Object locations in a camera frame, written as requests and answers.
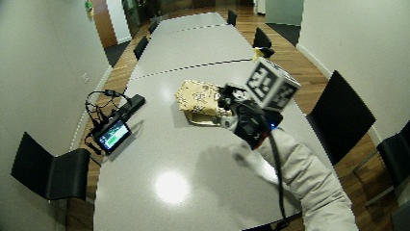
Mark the beige patterned box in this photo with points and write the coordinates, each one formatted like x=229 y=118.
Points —
x=198 y=97

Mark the white marker cube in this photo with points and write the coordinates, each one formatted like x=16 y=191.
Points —
x=270 y=85

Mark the small yellow object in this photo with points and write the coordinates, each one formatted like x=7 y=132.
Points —
x=258 y=54

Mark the black chair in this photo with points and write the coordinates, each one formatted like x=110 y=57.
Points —
x=141 y=48
x=53 y=168
x=261 y=40
x=153 y=26
x=232 y=17
x=341 y=118
x=394 y=154

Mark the small black screen device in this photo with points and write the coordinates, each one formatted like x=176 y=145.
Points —
x=112 y=136

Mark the brown wooden door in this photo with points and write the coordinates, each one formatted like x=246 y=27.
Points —
x=104 y=22

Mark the black bar camera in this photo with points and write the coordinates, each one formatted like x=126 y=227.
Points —
x=129 y=105

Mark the white wall socket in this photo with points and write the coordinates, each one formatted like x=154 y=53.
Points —
x=85 y=77

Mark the green yellow wall sign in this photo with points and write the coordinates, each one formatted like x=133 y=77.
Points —
x=89 y=8

